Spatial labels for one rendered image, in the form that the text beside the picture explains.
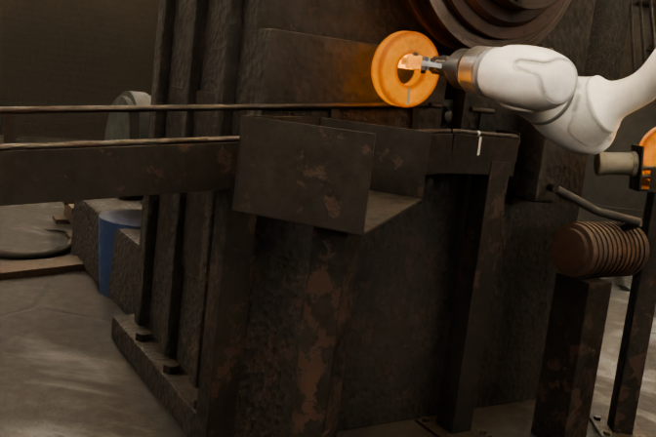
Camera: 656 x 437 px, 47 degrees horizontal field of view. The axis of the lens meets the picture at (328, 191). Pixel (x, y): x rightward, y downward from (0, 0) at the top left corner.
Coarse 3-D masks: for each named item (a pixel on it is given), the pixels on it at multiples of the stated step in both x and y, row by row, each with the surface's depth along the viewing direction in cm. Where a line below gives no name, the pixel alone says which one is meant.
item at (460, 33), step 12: (420, 0) 155; (432, 0) 151; (444, 0) 153; (564, 0) 170; (432, 12) 153; (444, 12) 153; (564, 12) 170; (432, 24) 159; (444, 24) 154; (456, 24) 155; (552, 24) 169; (444, 36) 161; (456, 36) 156; (468, 36) 157; (480, 36) 159; (528, 36) 166; (540, 36) 168; (468, 48) 165
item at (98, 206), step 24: (120, 96) 258; (144, 96) 255; (120, 120) 257; (144, 120) 247; (96, 216) 264; (72, 240) 293; (96, 240) 263; (120, 240) 238; (96, 264) 262; (120, 264) 237; (120, 288) 236
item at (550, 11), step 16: (448, 0) 152; (464, 0) 153; (480, 0) 153; (560, 0) 167; (464, 16) 154; (480, 16) 156; (496, 16) 156; (512, 16) 158; (528, 16) 160; (544, 16) 165; (480, 32) 157; (496, 32) 159; (512, 32) 161; (528, 32) 164
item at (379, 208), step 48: (240, 144) 107; (288, 144) 104; (336, 144) 101; (384, 144) 126; (240, 192) 108; (288, 192) 104; (336, 192) 101; (384, 192) 126; (336, 240) 116; (336, 288) 116; (336, 336) 117; (336, 384) 121; (336, 432) 125
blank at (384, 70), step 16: (400, 32) 150; (416, 32) 151; (384, 48) 149; (400, 48) 150; (416, 48) 152; (432, 48) 154; (384, 64) 149; (384, 80) 150; (416, 80) 155; (432, 80) 156; (384, 96) 152; (400, 96) 153; (416, 96) 155
